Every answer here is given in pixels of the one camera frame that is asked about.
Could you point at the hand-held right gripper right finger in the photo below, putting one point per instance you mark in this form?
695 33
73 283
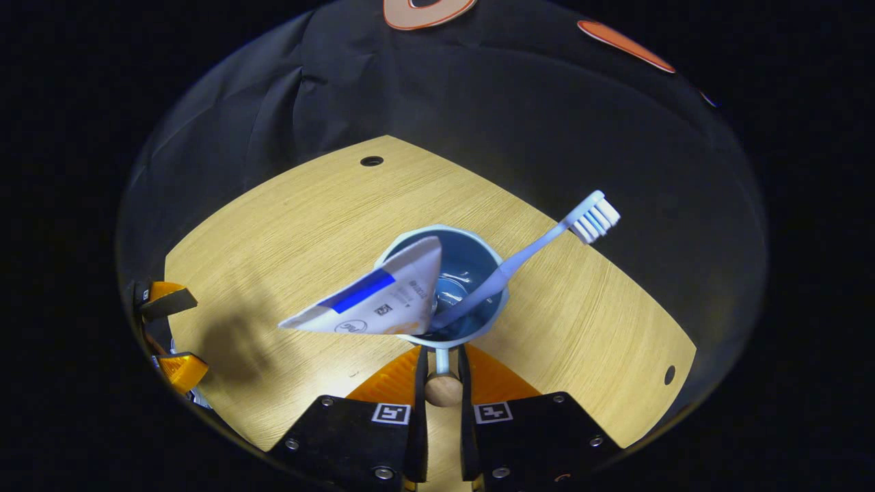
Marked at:
467 424

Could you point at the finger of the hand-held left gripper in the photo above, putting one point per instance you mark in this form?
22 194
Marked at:
181 369
167 301

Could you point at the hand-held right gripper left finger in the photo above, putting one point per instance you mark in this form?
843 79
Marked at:
420 410

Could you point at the white toothpaste tube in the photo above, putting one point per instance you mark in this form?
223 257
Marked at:
383 294

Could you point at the white toothbrush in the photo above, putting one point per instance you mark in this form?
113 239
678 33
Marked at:
526 256

